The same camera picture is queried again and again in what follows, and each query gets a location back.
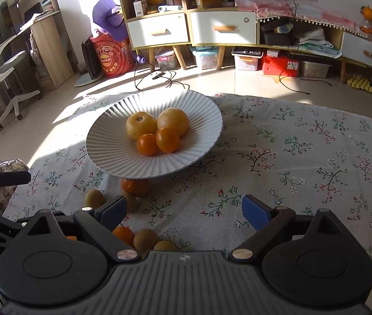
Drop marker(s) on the orange fruit decoration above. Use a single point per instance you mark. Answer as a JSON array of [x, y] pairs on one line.
[[366, 12]]

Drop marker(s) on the right orange tomato in bowl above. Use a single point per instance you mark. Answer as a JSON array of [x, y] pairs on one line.
[[167, 140]]

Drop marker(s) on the yellow egg carton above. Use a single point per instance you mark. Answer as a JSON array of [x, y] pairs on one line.
[[359, 82]]

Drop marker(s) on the large orange tomato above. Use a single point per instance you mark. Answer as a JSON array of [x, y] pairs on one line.
[[124, 234]]

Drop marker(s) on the tangerine under bowl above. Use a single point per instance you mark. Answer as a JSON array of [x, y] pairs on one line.
[[137, 187]]

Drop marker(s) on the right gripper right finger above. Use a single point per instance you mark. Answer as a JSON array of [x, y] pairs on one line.
[[272, 226]]

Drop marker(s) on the pink lace cabinet cloth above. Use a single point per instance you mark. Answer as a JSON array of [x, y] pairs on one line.
[[270, 9]]

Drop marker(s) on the brown longan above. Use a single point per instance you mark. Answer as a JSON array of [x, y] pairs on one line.
[[131, 200], [165, 245], [94, 199], [145, 240]]

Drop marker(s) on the black floor heater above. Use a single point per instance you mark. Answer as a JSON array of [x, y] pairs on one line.
[[92, 72]]

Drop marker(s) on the wooden shelf cabinet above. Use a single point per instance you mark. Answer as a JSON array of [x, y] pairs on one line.
[[223, 27]]

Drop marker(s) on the white ribbed fruit bowl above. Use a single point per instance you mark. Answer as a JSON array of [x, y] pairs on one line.
[[154, 133]]

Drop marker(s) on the clear storage bin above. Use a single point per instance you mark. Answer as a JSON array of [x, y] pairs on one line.
[[206, 57]]

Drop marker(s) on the left yellow apple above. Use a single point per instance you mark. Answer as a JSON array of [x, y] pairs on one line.
[[139, 124]]

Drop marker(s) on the purple plush toy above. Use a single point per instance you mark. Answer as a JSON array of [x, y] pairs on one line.
[[108, 16]]

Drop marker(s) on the red storage box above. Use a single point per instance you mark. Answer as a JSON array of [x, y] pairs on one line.
[[279, 66]]

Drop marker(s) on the red snack bag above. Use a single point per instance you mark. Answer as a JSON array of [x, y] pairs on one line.
[[116, 57]]

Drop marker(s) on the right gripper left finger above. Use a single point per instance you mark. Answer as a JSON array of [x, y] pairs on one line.
[[97, 226]]

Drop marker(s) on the wooden desk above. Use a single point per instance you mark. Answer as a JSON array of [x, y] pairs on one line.
[[48, 41]]

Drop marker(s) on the orange tomato in bowl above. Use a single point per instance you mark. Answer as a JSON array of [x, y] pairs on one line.
[[167, 140], [146, 145]]

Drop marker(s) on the floral tablecloth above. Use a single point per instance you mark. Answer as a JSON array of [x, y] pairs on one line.
[[289, 154]]

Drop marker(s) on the left orange tomato in bowl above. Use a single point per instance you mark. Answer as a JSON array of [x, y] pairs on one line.
[[146, 145]]

